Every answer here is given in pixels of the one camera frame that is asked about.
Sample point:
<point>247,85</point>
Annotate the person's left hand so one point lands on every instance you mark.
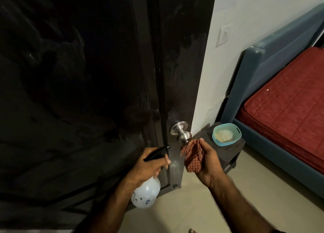
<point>146,167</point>

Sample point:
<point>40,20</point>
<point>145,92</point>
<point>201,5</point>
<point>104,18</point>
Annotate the person's right hand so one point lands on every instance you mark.
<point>211,164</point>

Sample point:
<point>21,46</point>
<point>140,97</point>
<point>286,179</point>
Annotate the orange checked cloth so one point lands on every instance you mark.
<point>193,157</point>

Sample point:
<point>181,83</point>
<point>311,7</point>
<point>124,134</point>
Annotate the white spray bottle black trigger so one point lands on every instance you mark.
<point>146,192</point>

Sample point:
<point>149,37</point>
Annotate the black wooden door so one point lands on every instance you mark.
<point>88,63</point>

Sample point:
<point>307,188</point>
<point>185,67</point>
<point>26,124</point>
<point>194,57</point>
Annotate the person's left forearm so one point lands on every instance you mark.
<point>111,207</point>

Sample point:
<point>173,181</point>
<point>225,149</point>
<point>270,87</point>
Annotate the person's right forearm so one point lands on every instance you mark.
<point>238,205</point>

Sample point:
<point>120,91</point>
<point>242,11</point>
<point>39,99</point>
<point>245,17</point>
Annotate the person's right foot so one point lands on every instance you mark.
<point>193,230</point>

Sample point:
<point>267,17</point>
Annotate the dark plastic stool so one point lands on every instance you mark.
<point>230,152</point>

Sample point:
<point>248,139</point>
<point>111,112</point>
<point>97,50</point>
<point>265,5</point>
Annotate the light green tray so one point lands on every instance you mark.
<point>236,139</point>

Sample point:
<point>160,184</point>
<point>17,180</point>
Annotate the black right sleeve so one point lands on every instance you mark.
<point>278,231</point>

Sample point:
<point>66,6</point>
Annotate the red quilted mattress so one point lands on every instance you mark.
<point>291,106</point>

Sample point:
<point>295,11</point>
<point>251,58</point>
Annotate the blue bed frame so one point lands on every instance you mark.
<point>265,63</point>

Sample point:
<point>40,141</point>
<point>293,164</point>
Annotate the white single wall switch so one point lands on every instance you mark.
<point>224,34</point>

